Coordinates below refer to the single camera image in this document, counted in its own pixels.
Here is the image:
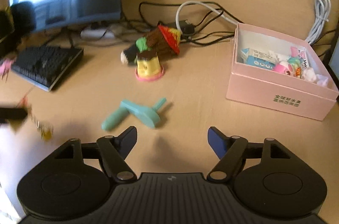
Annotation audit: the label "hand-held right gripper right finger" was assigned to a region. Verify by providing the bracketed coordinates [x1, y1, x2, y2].
[207, 127, 286, 181]

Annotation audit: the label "keychain with gold bells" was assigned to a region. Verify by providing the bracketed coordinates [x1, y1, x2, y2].
[16, 97, 54, 141]

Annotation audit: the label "dark fuzzy object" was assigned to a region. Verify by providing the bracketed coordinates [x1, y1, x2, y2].
[0, 2, 36, 54]

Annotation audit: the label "teal toy crank handle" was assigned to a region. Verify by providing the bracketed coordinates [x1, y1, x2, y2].
[101, 97, 167, 132]

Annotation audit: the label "white power strip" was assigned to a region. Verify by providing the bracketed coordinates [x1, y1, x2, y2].
[80, 24, 114, 39]

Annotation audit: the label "black power adapter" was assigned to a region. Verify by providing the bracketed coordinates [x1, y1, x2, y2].
[175, 20, 196, 35]

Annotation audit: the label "pink cardboard box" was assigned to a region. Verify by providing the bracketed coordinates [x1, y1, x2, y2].
[226, 23, 339, 121]

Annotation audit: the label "black keyboard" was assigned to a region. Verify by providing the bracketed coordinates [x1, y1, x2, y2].
[11, 46, 84, 92]

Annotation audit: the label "computer tower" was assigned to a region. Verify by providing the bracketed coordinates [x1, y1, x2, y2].
[328, 48, 339, 71]

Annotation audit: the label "yellow toy cake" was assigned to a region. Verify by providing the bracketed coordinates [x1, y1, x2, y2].
[135, 51, 166, 82]

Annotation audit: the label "pink small object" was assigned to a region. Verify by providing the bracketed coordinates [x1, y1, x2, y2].
[0, 58, 14, 79]

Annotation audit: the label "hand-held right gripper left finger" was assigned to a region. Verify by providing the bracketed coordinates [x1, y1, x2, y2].
[54, 126, 138, 181]

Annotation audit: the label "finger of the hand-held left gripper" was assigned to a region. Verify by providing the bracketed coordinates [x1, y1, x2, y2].
[0, 107, 28, 124]

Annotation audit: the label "pink round toy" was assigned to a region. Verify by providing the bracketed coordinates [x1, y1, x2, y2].
[273, 56, 304, 77]

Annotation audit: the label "brown knitted strawberry toy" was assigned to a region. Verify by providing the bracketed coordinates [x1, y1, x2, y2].
[120, 24, 183, 65]

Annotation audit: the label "thick white cable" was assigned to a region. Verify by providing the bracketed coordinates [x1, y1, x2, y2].
[176, 1, 239, 31]

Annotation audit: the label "pink snack packet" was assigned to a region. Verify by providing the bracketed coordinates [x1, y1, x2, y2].
[290, 47, 308, 68]

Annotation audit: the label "blue tissue pack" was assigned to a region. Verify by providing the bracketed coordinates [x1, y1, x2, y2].
[240, 47, 277, 71]

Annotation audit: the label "black cables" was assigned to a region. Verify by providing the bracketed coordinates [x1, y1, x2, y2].
[139, 2, 239, 44]

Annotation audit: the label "pink checked lace cloth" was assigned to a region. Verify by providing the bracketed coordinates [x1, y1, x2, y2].
[302, 67, 330, 88]

